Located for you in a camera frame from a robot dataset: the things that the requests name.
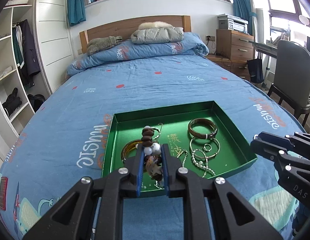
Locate silver chain necklace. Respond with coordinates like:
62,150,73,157
176,148,189,169

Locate amber resin bangle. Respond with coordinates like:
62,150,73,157
121,140,142,163

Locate wooden bead charm bracelet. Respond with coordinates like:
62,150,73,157
141,122,164,188

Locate green jewelry tray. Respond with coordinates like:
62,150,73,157
101,101,257,179

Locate thin silver bangle pair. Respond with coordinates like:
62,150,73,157
189,137,221,160

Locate brown horn bangle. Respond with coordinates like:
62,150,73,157
188,118,218,139

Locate grey office chair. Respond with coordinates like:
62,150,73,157
267,40,310,126

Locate blue cartoon bedspread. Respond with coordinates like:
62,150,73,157
0,55,302,239

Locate dark tote bag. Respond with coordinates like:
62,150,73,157
247,58,264,83

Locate wooden nightstand drawers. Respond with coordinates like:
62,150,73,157
206,29,255,81

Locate folded blue quilt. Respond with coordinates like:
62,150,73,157
66,32,209,79

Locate white printer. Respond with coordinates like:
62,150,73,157
217,14,248,33

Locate teal window curtain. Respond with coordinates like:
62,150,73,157
233,0,257,36

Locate beige puffer jacket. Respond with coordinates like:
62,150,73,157
130,21,184,44

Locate hanging dark clothes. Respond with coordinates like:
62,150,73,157
12,20,41,88

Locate grey plush garment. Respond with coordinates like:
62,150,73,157
86,36,122,56

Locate white wardrobe shelves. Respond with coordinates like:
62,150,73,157
0,0,73,161

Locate wooden headboard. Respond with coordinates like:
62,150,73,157
79,15,192,54

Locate teal curtain left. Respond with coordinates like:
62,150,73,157
67,0,86,27

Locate pearl bead bracelet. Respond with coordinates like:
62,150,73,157
191,148,216,178

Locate small twisted silver bracelet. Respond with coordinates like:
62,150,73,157
150,127,162,142

